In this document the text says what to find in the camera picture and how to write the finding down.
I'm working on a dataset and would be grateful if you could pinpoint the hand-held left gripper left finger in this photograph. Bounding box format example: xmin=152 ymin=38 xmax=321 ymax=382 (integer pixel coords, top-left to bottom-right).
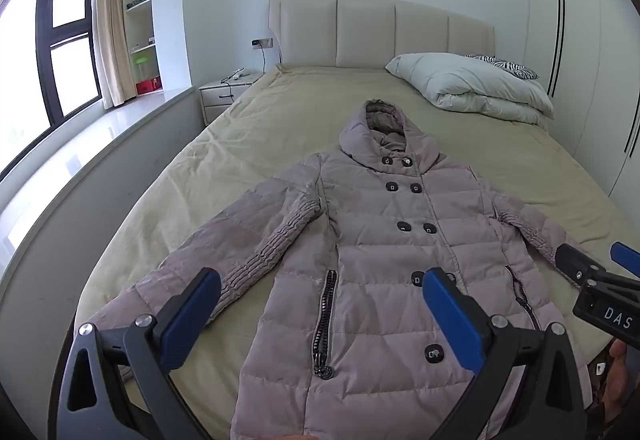
xmin=59 ymin=267 xmax=222 ymax=440

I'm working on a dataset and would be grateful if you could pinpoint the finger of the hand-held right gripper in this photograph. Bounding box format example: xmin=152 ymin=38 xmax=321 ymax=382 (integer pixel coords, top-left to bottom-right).
xmin=556 ymin=243 xmax=608 ymax=292
xmin=610 ymin=241 xmax=640 ymax=279

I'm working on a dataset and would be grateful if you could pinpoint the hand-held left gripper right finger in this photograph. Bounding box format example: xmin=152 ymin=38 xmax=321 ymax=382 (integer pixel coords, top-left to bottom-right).
xmin=421 ymin=267 xmax=588 ymax=440

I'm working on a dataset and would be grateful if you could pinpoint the mauve hooded puffer jacket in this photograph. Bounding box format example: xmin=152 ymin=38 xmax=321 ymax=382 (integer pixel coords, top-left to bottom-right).
xmin=75 ymin=100 xmax=583 ymax=440

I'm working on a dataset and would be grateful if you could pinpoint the person's right hand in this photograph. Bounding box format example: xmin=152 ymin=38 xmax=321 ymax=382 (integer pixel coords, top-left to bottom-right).
xmin=602 ymin=337 xmax=640 ymax=421

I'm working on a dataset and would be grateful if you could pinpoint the white wardrobe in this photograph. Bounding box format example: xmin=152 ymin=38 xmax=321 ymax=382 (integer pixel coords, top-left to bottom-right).
xmin=522 ymin=0 xmax=640 ymax=202

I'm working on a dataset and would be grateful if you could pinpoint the bed with beige sheet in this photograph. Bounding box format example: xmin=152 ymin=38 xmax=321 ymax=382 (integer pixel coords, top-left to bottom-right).
xmin=60 ymin=62 xmax=640 ymax=440

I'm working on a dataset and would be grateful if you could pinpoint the white window ledge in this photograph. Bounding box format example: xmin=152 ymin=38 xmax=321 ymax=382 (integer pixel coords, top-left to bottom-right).
xmin=0 ymin=85 xmax=206 ymax=303

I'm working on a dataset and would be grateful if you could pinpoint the zebra print pillow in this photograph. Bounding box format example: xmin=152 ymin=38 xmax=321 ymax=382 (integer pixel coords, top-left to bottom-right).
xmin=464 ymin=54 xmax=541 ymax=81

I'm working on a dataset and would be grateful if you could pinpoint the white folded duvet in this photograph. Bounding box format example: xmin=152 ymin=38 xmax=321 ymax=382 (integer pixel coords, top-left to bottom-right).
xmin=385 ymin=52 xmax=556 ymax=126

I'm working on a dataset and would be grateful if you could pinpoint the white nightstand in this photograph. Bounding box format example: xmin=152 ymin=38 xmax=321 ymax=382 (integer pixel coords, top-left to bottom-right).
xmin=199 ymin=72 xmax=264 ymax=126

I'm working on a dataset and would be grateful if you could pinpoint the black framed window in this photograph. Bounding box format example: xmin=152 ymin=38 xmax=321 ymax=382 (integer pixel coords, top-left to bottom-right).
xmin=0 ymin=0 xmax=104 ymax=182

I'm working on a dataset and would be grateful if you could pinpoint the beige curtain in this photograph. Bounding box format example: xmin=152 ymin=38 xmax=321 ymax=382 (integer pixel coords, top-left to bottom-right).
xmin=92 ymin=0 xmax=132 ymax=110

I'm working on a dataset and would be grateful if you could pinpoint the white pillow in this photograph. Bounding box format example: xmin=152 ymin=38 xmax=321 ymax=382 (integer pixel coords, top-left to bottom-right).
xmin=268 ymin=0 xmax=496 ymax=69

